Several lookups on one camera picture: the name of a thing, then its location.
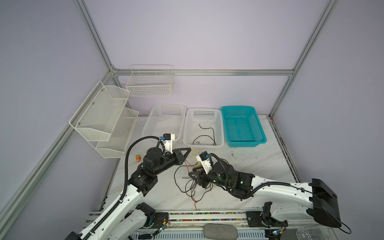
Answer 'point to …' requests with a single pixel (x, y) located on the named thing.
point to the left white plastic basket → (165, 119)
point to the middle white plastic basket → (203, 127)
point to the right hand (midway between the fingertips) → (189, 173)
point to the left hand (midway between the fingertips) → (190, 150)
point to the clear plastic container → (310, 232)
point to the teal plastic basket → (243, 127)
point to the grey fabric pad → (220, 231)
